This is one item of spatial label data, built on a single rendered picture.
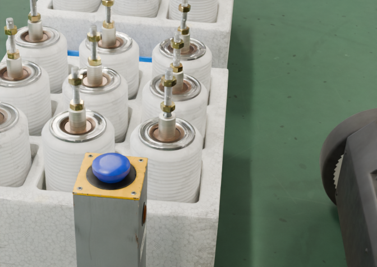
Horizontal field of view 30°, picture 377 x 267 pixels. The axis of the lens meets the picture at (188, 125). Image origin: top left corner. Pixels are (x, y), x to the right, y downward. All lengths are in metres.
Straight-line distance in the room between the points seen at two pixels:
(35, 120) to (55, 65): 0.12
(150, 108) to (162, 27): 0.38
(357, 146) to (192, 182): 0.27
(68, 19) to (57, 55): 0.26
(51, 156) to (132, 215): 0.22
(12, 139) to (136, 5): 0.53
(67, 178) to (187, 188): 0.16
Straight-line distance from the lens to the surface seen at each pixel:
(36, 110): 1.05
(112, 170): 0.74
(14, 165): 0.97
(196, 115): 1.01
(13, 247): 1.00
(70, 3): 1.41
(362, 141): 1.07
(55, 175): 0.95
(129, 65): 1.12
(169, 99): 0.89
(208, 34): 1.36
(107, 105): 1.01
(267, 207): 1.21
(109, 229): 0.76
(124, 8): 1.39
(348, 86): 1.58
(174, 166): 0.90
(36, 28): 1.14
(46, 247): 0.99
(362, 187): 1.00
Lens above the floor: 0.79
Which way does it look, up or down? 34 degrees down
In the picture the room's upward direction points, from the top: 3 degrees clockwise
